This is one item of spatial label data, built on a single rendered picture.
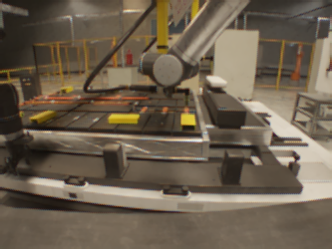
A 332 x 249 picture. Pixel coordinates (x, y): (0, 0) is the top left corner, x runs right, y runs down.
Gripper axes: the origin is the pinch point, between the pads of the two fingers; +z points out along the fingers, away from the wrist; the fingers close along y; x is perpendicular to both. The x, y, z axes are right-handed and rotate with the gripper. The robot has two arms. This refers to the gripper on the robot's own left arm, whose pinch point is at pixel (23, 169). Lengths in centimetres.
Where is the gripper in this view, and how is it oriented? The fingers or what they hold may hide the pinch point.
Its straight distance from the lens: 103.2
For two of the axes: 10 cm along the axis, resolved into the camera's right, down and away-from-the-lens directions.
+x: 10.0, -0.1, 0.3
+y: 0.4, 3.5, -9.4
